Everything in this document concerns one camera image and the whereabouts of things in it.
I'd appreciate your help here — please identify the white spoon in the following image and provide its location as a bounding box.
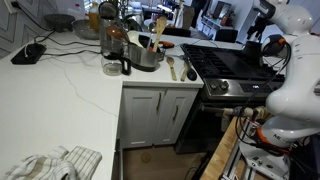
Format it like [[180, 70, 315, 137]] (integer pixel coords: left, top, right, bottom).
[[127, 30, 145, 48]]

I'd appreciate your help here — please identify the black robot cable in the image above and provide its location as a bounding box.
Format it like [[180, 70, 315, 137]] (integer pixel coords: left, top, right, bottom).
[[234, 41, 293, 149]]

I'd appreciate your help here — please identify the black cast iron grate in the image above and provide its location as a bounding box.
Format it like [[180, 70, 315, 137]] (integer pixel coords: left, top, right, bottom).
[[180, 43, 231, 80], [248, 54, 287, 81]]

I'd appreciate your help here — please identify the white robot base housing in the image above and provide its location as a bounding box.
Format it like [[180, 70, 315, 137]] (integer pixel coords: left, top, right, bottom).
[[239, 141, 291, 180]]

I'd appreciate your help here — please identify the steel utensil holder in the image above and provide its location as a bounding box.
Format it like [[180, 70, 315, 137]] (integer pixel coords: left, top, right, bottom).
[[127, 43, 165, 73]]

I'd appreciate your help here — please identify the striped kitchen towel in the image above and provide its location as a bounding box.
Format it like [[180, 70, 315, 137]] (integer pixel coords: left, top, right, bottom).
[[2, 145, 103, 180]]

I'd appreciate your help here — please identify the wooden platform board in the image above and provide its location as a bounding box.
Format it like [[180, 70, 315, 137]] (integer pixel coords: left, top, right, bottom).
[[199, 116, 242, 180]]

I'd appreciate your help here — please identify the wooden spatula in holder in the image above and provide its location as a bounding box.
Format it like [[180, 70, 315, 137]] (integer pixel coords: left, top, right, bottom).
[[152, 15, 168, 53]]

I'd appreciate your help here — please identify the black power cord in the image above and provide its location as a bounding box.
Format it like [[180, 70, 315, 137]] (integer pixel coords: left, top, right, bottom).
[[13, 1, 103, 58]]

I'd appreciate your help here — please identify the black stove control panel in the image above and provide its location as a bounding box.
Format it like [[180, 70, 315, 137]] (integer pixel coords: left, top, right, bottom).
[[239, 82, 279, 94]]

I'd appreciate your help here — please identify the black plastic spoon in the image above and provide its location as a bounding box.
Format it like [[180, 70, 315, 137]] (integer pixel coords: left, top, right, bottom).
[[182, 55, 199, 82]]

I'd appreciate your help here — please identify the black ladle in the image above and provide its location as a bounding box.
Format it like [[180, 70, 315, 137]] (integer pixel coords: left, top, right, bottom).
[[98, 1, 118, 20]]

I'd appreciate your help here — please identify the flat wooden spatula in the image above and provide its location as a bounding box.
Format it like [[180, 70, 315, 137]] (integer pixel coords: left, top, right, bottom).
[[180, 61, 190, 83]]

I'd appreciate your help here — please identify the copper ladle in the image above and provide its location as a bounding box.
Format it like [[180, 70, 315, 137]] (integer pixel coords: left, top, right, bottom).
[[106, 24, 130, 44]]

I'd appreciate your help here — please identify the aluminium frame rail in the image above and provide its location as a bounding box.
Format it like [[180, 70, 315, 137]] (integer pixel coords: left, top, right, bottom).
[[219, 144, 256, 180]]

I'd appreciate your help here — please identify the wooden spoon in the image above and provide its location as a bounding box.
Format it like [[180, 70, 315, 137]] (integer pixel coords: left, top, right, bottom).
[[166, 55, 178, 82]]

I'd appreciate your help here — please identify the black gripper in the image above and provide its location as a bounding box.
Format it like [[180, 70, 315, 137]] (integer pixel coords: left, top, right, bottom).
[[246, 16, 268, 44]]

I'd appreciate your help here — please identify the black chair back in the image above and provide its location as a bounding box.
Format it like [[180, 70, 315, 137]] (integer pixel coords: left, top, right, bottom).
[[214, 28, 240, 44]]

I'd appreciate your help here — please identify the silver stove knob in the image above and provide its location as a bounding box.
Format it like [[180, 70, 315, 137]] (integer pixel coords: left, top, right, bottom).
[[208, 80, 220, 92], [218, 79, 231, 92]]

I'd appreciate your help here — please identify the flat black device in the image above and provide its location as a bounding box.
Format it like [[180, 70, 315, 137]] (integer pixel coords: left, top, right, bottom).
[[10, 42, 48, 66]]

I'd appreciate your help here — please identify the stainless steel gas stove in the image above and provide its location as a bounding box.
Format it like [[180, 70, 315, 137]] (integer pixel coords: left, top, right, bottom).
[[174, 43, 288, 155]]

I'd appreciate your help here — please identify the glass jar with lid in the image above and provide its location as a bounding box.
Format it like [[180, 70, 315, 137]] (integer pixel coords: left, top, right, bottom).
[[99, 18, 133, 77]]

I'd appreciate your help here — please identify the metal mixing bowl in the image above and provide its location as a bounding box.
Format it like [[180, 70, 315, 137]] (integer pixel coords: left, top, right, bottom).
[[72, 19, 101, 41]]

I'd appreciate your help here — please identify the orange bottle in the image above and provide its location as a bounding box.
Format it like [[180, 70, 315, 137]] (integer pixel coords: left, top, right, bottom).
[[87, 1, 101, 32]]

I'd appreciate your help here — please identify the black pan with orange handle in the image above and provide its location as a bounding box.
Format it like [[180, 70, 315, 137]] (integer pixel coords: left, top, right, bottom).
[[137, 34, 176, 50]]

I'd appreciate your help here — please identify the white cabinet door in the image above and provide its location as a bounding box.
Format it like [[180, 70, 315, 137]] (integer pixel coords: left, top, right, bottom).
[[153, 88, 200, 147], [120, 87, 165, 149]]

